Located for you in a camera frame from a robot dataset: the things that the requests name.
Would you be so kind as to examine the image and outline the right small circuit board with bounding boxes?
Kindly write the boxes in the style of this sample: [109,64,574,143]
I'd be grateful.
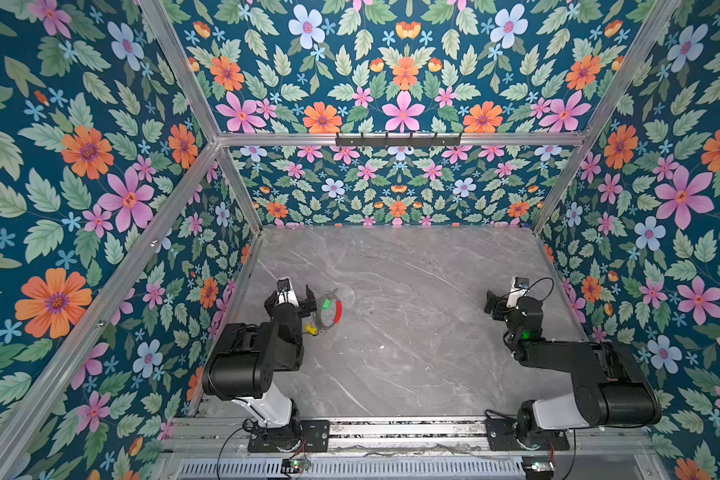
[522,459,556,480]

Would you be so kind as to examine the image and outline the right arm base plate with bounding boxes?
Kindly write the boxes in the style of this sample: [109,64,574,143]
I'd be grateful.
[484,418,571,452]

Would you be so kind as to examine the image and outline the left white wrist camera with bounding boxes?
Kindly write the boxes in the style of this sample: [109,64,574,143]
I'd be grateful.
[275,278,298,305]

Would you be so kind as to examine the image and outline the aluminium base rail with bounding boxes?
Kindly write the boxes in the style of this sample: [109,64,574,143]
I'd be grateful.
[151,415,669,479]

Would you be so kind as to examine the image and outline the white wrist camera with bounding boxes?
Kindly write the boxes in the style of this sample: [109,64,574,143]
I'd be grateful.
[506,276,530,309]
[275,278,298,305]

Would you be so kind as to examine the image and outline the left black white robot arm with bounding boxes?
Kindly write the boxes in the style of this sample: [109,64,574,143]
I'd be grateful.
[201,278,317,451]

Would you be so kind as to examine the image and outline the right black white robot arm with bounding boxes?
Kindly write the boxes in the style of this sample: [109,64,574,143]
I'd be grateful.
[484,289,663,450]

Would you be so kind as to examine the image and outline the metal keyring with red handle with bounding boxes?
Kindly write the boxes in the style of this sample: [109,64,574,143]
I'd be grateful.
[314,290,343,331]

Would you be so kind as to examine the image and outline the black hook rail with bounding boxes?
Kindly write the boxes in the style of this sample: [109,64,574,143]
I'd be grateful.
[334,132,462,149]

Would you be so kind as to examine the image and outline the small circuit board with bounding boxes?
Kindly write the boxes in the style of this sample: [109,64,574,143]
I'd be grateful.
[522,459,556,480]
[281,458,312,476]

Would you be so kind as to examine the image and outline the right camera black cable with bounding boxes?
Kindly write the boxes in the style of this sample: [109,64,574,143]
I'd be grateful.
[524,276,556,304]

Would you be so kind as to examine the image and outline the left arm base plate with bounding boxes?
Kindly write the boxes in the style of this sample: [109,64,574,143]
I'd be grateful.
[247,420,331,454]

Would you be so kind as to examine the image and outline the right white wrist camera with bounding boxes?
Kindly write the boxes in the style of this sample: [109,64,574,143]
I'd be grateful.
[506,276,530,309]

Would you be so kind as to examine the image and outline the left small circuit board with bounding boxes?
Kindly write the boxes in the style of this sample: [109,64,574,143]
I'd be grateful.
[281,458,312,476]

